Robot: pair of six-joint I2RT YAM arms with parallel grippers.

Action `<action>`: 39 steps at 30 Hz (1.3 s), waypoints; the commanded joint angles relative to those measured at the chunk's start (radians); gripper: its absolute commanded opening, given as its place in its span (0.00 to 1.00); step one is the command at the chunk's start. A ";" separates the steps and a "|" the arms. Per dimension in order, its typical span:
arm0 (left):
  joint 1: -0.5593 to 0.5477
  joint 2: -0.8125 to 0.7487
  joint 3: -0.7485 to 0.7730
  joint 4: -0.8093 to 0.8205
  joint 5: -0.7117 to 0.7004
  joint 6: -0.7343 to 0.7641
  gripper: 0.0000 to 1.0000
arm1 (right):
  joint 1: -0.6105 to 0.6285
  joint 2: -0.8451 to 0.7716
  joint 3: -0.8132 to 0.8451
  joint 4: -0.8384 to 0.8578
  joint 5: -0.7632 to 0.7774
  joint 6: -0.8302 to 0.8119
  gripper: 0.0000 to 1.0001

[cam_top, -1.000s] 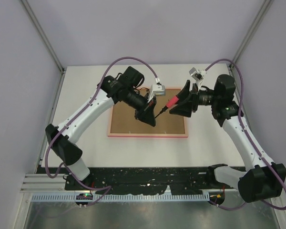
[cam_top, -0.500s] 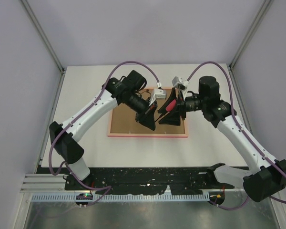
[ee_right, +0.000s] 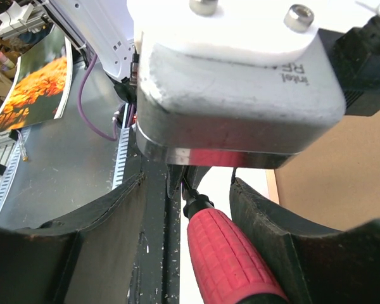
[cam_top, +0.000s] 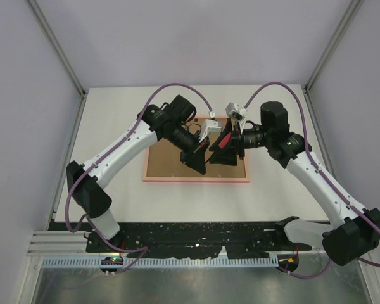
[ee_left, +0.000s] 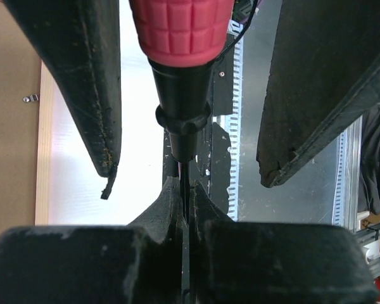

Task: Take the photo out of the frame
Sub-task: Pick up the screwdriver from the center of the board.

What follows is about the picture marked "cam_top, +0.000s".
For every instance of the right aluminium frame post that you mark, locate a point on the right aluminium frame post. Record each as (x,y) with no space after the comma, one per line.
(334,41)

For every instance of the slotted cable duct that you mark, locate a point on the slotted cable duct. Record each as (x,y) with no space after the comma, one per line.
(153,263)

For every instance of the aluminium frame post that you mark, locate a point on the aluminium frame post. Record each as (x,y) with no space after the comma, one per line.
(334,41)
(55,44)

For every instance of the left aluminium frame post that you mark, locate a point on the left aluminium frame post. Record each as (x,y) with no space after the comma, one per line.
(55,44)

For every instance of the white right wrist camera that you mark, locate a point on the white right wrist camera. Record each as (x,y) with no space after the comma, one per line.
(236,111)

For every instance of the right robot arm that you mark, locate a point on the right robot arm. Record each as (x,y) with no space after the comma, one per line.
(353,230)

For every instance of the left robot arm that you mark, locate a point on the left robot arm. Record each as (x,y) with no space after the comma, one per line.
(87,182)

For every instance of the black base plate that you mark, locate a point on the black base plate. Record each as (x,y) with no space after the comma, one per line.
(202,240)

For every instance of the brown frame backing board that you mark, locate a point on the brown frame backing board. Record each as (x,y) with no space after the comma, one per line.
(164,161)

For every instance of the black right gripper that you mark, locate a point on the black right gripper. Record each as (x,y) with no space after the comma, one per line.
(225,144)

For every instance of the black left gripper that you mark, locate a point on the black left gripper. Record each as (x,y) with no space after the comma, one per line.
(195,157)

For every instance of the pink picture frame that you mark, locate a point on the pink picture frame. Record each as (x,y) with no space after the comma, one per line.
(196,180)

